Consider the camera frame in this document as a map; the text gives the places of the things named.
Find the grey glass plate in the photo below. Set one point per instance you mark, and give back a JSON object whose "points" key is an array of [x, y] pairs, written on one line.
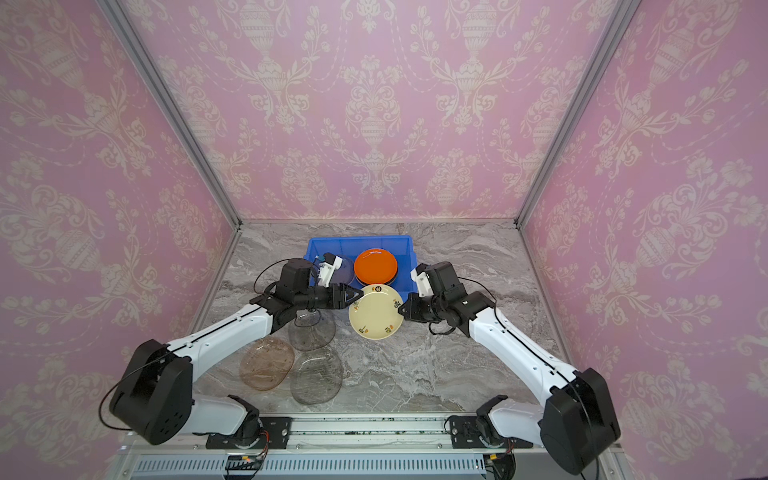
{"points": [[311, 330], [317, 376]]}

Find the aluminium front rail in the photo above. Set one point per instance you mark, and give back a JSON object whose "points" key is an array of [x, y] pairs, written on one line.
{"points": [[341, 446]]}

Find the brown glass plate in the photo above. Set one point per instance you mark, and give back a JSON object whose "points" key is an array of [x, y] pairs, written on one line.
{"points": [[266, 363], [343, 271]]}

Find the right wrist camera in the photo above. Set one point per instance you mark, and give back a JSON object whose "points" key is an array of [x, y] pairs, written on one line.
{"points": [[420, 278]]}

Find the cream plate with flowers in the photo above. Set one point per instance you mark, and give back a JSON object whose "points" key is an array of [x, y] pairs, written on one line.
{"points": [[375, 316]]}

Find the blue plastic bin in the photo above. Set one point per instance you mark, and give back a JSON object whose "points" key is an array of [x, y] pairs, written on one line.
{"points": [[401, 246]]}

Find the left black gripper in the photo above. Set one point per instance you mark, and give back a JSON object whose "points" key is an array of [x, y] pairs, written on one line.
{"points": [[342, 295]]}

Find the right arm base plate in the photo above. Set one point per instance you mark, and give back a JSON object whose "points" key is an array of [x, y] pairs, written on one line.
{"points": [[465, 433]]}

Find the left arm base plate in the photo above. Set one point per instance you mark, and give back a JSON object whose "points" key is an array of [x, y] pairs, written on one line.
{"points": [[271, 433]]}

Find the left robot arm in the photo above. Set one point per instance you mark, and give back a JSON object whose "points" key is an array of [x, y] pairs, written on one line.
{"points": [[155, 399]]}

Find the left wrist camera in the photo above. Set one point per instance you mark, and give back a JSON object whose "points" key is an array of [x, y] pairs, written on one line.
{"points": [[329, 268]]}

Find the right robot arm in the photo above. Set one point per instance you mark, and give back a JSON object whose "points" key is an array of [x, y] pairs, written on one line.
{"points": [[573, 417]]}

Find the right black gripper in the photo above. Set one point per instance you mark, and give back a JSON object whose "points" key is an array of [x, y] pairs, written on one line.
{"points": [[414, 314]]}

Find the orange round plate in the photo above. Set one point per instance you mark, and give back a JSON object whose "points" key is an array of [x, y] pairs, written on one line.
{"points": [[375, 266]]}

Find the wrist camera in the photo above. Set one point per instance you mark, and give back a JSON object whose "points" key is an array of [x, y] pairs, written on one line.
{"points": [[420, 278], [329, 268]]}

